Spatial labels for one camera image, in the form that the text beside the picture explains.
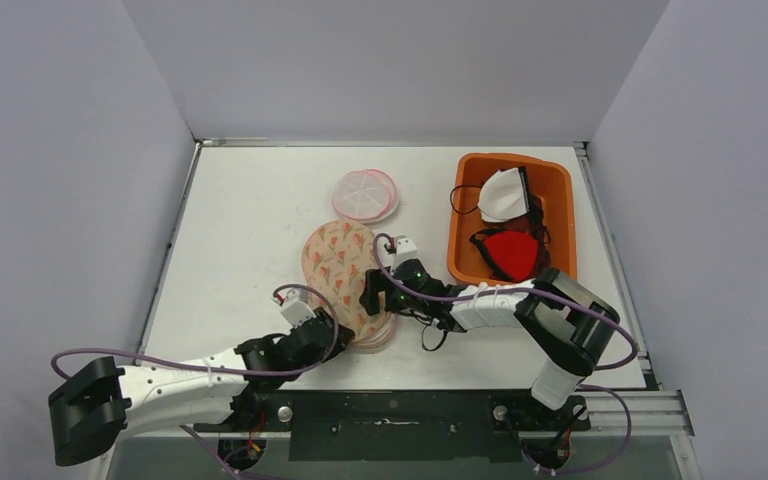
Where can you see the floral beige bra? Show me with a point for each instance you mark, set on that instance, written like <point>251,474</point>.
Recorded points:
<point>334,261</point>

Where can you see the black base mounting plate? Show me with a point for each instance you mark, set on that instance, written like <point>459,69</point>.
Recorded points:
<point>402,425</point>

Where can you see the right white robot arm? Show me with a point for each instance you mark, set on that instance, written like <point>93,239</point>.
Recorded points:
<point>569,323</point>

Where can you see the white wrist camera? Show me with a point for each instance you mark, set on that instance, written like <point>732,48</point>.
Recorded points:
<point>293,306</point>
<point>400,249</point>

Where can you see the white mesh pink-trimmed laundry bag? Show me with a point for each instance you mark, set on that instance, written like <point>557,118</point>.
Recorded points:
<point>367,196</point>

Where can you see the orange plastic basin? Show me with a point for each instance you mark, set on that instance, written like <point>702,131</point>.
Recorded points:
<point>548,181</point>

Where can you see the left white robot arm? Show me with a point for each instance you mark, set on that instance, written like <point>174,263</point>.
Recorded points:
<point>105,402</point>

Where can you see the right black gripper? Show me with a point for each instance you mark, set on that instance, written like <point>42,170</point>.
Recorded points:
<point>379,291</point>

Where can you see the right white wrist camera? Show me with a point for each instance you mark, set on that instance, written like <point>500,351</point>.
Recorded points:
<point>400,249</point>

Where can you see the dark red bra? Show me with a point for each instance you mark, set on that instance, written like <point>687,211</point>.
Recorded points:
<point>526,253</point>

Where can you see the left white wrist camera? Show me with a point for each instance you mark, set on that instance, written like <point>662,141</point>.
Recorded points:
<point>293,306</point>

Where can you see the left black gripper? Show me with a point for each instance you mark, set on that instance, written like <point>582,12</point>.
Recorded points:
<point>343,336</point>

